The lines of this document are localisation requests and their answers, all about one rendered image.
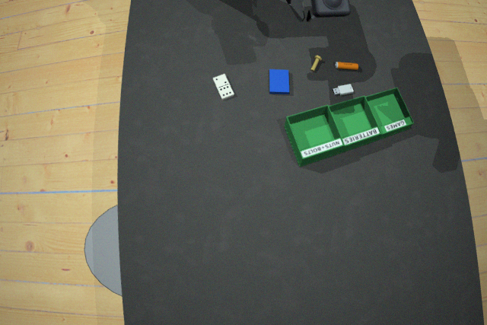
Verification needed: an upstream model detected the white domino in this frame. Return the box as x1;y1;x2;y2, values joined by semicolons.
213;74;234;100

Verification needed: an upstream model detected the white usb stick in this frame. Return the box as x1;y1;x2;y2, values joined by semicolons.
333;84;353;95

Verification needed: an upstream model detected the yellow bolt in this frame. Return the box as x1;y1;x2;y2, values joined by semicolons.
311;56;321;72

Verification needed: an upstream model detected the green three-compartment bin tray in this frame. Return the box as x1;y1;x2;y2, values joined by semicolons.
284;88;414;167

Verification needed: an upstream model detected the orange aa battery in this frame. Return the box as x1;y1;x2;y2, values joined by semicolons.
335;62;358;70

